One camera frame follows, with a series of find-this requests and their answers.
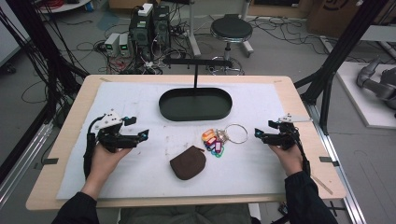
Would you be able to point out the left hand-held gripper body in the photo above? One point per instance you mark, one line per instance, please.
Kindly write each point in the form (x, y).
(109, 137)

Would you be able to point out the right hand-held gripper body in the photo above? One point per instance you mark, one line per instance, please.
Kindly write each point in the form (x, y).
(288, 137)

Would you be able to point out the person's right hand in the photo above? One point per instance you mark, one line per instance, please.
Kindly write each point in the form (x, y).
(292, 161)

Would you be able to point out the person's left hand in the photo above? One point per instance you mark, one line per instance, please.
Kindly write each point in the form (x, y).
(104, 163)

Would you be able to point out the white table mat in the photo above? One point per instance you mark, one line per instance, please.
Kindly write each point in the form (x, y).
(162, 174)

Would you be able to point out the black tape strip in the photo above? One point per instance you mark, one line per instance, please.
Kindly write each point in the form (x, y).
(50, 161)
(328, 160)

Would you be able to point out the brown zip pouch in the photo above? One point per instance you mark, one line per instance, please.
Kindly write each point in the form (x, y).
(188, 163)

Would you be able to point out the black key rack with tray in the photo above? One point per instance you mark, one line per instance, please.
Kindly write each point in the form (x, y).
(194, 105)

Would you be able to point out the grey power supply unit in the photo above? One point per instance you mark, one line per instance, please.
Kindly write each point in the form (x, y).
(124, 44)
(111, 43)

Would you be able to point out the white platform board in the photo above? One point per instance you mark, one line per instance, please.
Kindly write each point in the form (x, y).
(361, 102)

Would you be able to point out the black computer tower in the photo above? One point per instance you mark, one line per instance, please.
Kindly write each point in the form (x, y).
(140, 31)
(161, 26)

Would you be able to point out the person's lap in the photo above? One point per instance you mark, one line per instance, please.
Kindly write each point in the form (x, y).
(186, 216)

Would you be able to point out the black round stool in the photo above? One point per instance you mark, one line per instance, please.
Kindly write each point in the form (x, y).
(231, 29)

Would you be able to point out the white metal stand leg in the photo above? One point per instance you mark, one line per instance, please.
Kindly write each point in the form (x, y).
(193, 28)

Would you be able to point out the cardboard box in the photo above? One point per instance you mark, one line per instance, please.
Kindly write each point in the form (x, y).
(333, 15)

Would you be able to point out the aluminium floor rail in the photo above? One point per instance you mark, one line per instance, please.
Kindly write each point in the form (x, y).
(21, 165)
(341, 174)

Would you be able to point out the black metal frame post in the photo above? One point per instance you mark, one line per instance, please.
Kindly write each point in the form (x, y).
(345, 40)

